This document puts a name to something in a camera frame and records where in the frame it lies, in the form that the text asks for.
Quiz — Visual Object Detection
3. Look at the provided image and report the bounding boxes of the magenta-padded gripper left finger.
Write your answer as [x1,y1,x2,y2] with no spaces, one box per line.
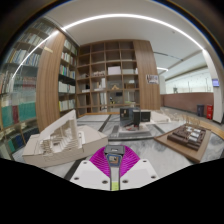
[68,146,113,191]

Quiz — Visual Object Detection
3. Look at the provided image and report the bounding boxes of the wooden open shelf unit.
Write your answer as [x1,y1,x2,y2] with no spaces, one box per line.
[75,40,141,116]

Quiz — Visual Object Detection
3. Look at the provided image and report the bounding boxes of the beige cardboard architectural model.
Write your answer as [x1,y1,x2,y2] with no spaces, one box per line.
[21,108,110,169]

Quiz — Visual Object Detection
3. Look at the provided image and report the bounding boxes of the red bin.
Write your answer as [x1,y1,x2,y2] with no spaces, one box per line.
[205,104,215,121]

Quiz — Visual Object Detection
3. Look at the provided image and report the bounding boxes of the wall display screen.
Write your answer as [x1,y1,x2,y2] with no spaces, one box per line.
[211,78,221,89]

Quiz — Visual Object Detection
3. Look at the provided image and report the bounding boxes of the wall poster sign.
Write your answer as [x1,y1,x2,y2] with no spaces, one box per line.
[145,73,160,85]

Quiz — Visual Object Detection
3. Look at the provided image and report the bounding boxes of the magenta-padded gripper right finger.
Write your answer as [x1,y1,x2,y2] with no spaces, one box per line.
[117,146,160,191]

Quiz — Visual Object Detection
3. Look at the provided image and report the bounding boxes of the tall bookshelf with coloured books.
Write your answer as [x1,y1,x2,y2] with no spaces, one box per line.
[0,19,56,158]

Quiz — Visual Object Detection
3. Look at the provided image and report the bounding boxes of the long curved ceiling light strip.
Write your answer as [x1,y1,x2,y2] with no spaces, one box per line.
[12,12,205,82]

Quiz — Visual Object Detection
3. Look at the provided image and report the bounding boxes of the small dark charger block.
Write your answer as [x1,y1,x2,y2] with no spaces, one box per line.
[103,144,126,167]

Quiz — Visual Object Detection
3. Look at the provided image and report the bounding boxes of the white low architectural model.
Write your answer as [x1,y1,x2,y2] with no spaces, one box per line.
[149,111,172,125]

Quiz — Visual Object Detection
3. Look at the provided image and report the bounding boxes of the dark bookshelf with books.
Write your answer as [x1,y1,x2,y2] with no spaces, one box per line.
[58,35,80,116]

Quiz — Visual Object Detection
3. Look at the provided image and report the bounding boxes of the dark bin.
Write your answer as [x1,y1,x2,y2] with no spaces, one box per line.
[196,104,206,118]

